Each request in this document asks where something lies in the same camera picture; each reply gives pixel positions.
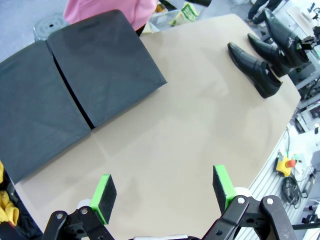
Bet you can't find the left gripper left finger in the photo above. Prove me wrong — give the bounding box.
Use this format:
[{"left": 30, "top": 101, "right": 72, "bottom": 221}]
[{"left": 42, "top": 174, "right": 118, "bottom": 240}]

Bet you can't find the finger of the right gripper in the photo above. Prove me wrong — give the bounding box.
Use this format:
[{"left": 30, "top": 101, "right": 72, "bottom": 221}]
[{"left": 295, "top": 36, "right": 316, "bottom": 51}]

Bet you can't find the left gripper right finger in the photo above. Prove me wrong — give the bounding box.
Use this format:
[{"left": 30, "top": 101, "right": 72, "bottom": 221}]
[{"left": 201, "top": 164, "right": 298, "bottom": 240}]

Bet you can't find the grey slotted aluminium base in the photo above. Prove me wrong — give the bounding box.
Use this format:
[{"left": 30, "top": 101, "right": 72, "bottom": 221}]
[{"left": 236, "top": 129, "right": 316, "bottom": 240}]

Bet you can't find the yellow emergency stop box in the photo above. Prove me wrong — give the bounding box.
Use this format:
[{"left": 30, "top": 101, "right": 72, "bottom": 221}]
[{"left": 275, "top": 155, "right": 298, "bottom": 178}]

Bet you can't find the person in dark trousers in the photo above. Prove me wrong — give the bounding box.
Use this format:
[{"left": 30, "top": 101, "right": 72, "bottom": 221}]
[{"left": 247, "top": 0, "right": 283, "bottom": 28}]

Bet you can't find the green white snack bag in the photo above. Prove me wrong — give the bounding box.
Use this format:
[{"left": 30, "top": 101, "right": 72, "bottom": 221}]
[{"left": 169, "top": 3, "right": 200, "bottom": 27}]

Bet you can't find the clear plastic storage box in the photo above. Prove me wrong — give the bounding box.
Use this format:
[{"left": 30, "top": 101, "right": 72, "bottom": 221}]
[{"left": 149, "top": 9, "right": 181, "bottom": 26}]

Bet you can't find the grey plastic stool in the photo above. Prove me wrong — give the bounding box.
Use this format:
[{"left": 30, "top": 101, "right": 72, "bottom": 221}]
[{"left": 33, "top": 13, "right": 70, "bottom": 42}]

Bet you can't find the person in pink hoodie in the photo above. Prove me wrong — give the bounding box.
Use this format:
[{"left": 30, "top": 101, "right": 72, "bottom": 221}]
[{"left": 63, "top": 0, "right": 159, "bottom": 37}]

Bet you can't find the black cable bundle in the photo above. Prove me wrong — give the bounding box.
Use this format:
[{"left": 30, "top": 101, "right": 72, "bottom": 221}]
[{"left": 282, "top": 174, "right": 302, "bottom": 210}]

